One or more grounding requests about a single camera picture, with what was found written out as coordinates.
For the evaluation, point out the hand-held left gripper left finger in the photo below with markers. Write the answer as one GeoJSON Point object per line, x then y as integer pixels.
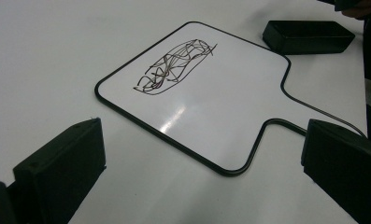
{"type": "Point", "coordinates": [61, 168]}

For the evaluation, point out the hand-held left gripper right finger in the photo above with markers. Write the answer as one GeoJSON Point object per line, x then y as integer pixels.
{"type": "Point", "coordinates": [348, 168]}

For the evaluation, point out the black whiteboard eraser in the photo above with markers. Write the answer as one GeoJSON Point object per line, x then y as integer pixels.
{"type": "Point", "coordinates": [307, 40]}

